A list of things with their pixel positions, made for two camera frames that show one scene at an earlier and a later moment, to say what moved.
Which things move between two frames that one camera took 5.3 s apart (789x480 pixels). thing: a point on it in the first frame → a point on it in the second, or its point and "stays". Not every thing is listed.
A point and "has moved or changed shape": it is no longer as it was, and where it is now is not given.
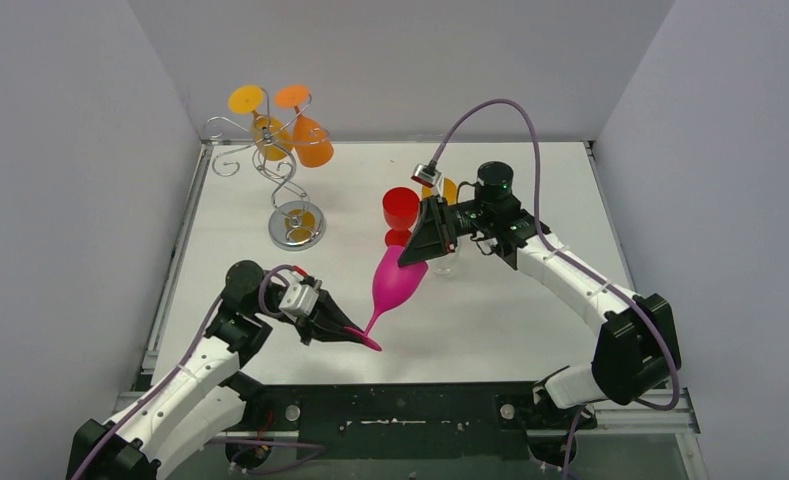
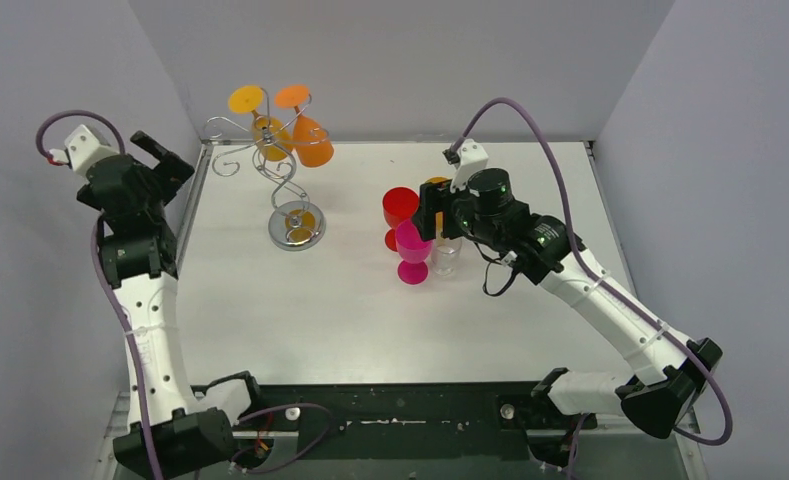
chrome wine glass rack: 295,224 stays
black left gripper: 316,318 → 153,170
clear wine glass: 444,265 stays
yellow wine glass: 271,139 stays
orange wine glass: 312,145 stays
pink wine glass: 393,282 has moved or changed shape
